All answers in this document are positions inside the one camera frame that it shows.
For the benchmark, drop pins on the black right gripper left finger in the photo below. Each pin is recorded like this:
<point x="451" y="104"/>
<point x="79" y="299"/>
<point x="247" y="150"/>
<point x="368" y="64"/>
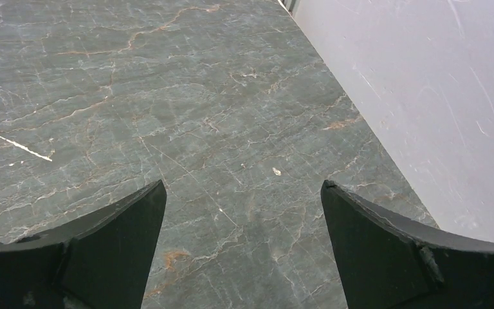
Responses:
<point x="99" y="260"/>

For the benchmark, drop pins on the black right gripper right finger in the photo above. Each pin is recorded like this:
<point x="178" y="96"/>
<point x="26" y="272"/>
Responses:
<point x="386" y="260"/>

